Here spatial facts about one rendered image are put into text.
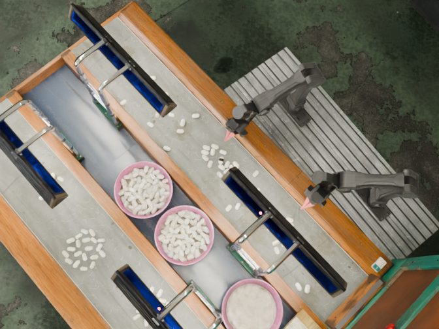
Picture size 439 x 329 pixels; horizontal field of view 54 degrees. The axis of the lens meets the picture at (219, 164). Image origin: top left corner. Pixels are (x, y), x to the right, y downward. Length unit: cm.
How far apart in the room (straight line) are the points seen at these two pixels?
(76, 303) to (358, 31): 258
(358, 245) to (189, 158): 88
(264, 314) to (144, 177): 82
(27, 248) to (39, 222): 12
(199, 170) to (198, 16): 151
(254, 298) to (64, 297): 82
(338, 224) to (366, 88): 139
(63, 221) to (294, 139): 117
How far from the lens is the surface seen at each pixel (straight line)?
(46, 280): 207
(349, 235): 210
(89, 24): 197
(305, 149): 223
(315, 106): 231
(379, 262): 211
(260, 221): 164
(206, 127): 212
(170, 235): 200
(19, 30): 344
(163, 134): 211
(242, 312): 202
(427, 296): 165
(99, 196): 205
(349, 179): 182
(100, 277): 204
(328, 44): 330
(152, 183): 205
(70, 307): 204
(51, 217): 212
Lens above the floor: 273
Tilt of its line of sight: 75 degrees down
